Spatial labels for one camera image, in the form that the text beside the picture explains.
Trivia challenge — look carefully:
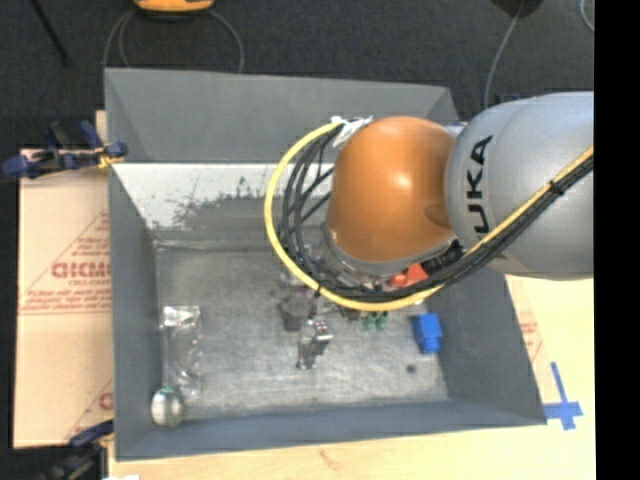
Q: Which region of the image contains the blue block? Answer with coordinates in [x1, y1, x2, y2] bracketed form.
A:
[410, 312, 444, 356]

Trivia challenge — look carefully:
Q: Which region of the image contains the clear plastic packet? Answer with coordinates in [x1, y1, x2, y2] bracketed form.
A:
[159, 304, 204, 400]

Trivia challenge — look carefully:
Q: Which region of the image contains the grey metal bin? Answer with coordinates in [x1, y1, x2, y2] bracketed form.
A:
[103, 67, 547, 462]

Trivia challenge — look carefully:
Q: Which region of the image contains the orange-red object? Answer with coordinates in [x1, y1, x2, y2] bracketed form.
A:
[388, 263, 430, 290]

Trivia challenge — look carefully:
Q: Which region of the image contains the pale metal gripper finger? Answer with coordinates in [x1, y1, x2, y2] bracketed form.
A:
[296, 319, 318, 371]
[314, 319, 335, 356]

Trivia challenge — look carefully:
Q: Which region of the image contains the brown cardboard board red print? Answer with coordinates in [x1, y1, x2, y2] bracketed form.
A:
[12, 110, 117, 450]

